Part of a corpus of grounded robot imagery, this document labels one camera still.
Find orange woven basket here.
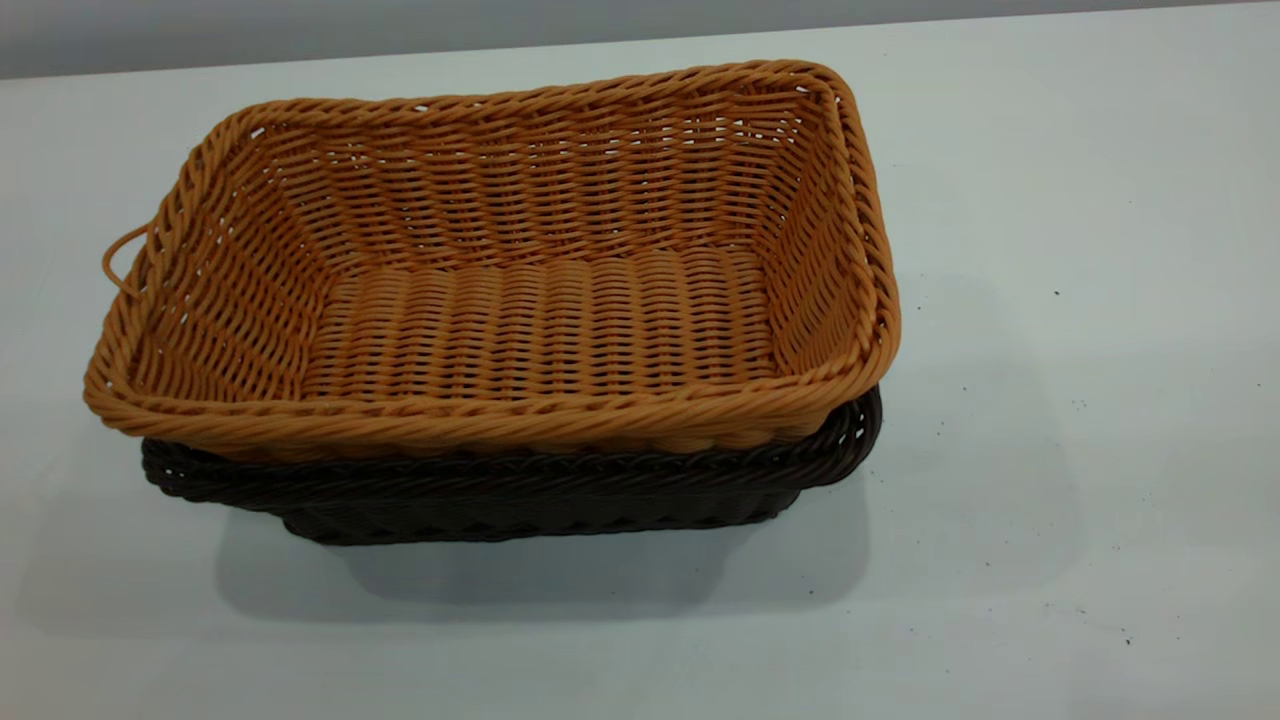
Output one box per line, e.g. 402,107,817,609
83,58,902,464

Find black woven basket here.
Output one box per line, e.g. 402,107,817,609
140,385,884,546

